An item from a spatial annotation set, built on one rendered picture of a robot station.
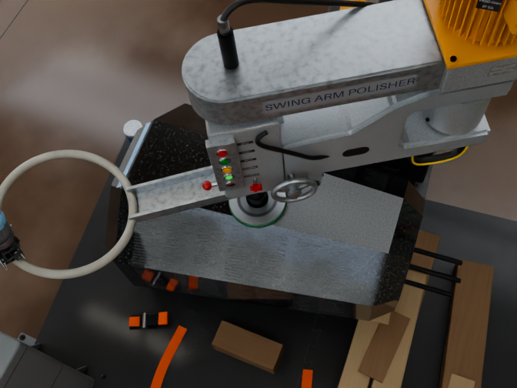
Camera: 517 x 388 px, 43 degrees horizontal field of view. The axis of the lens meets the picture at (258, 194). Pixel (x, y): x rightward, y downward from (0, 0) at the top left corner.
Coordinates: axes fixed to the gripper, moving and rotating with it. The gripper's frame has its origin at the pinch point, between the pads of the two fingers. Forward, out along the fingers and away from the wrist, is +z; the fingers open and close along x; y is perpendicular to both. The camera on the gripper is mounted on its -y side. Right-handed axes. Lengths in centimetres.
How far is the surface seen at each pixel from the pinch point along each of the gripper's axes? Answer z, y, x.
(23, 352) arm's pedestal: 19.4, 25.3, -14.1
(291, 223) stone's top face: -1, 49, 86
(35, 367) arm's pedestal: 34.0, 28.2, -14.3
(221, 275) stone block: 23, 45, 60
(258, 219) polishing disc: -2, 41, 77
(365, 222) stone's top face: -7, 67, 106
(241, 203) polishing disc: -1, 32, 76
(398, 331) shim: 46, 104, 111
